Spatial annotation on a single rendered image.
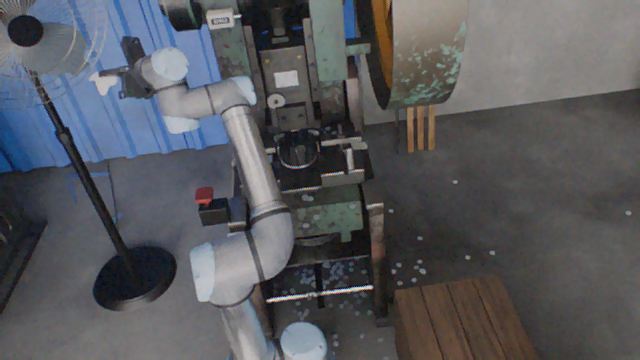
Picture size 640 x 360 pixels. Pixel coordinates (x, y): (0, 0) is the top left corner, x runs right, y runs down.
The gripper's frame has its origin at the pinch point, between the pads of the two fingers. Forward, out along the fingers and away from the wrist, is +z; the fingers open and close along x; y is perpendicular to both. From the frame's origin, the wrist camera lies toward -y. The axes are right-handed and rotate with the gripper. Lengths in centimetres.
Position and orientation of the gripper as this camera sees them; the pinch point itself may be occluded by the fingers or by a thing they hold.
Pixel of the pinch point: (117, 77)
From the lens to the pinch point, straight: 161.0
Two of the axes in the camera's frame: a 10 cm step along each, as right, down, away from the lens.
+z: -6.5, 0.2, 7.6
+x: 7.6, -1.0, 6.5
